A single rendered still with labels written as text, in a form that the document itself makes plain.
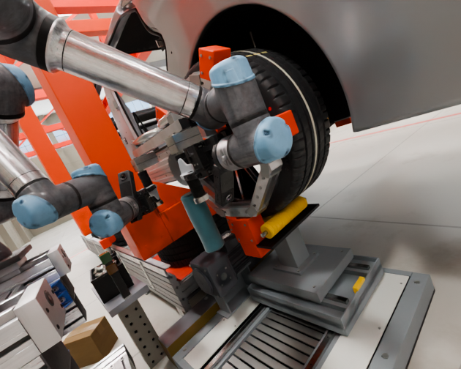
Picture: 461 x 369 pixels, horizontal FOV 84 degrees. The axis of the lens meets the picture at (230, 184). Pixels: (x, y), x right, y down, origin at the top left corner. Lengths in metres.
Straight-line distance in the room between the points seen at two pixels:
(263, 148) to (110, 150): 0.92
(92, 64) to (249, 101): 0.29
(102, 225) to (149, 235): 0.55
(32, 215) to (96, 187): 0.16
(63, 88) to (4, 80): 0.41
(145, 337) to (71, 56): 1.28
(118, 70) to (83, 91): 0.77
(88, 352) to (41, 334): 1.36
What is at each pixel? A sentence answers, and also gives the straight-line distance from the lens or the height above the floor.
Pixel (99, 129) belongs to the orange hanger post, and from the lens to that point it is 1.27.
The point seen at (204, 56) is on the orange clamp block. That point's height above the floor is 1.13.
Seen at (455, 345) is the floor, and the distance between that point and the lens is 1.20.
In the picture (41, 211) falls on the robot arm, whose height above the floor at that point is 0.90.
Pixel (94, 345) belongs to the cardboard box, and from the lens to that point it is 1.89.
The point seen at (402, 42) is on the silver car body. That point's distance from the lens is 0.80.
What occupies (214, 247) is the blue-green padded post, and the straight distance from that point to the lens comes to 1.07.
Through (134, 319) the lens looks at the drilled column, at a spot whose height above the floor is 0.27.
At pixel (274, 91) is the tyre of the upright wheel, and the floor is 0.95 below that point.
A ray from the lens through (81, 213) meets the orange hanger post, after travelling 3.15.
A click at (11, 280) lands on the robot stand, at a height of 0.75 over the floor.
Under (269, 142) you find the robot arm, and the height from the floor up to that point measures 0.85.
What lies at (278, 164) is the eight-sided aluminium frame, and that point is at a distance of 0.82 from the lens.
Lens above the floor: 0.89
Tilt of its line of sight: 10 degrees down
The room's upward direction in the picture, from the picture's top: 24 degrees counter-clockwise
